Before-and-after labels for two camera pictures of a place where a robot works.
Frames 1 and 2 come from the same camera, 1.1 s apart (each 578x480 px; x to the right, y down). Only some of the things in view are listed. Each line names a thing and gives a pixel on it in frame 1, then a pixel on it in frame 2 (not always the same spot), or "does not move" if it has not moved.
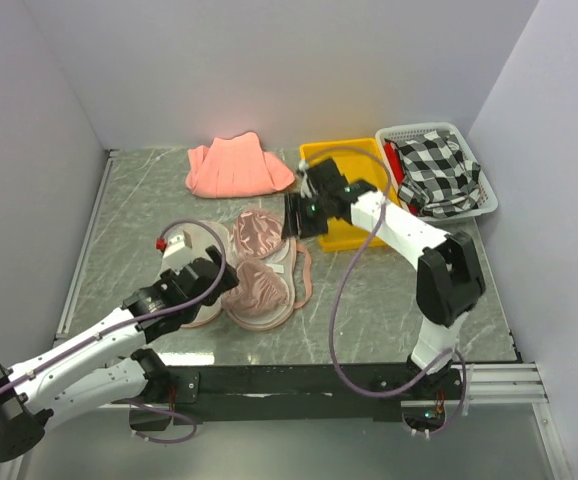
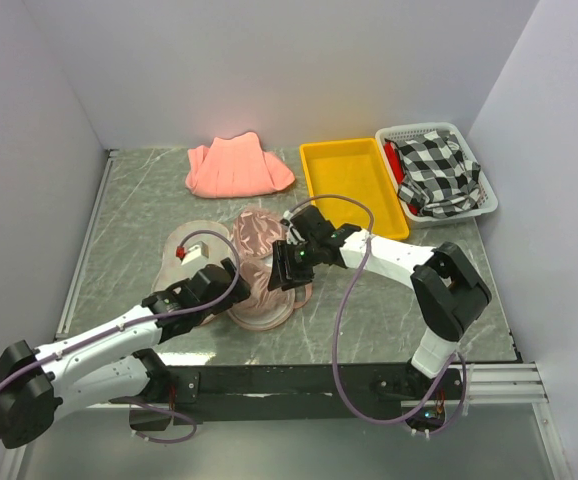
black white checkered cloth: x=438 y=179 does not move
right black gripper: x=293 y=205 to x=282 y=252
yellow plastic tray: x=359 y=160 does not move
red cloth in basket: x=395 y=161 does not move
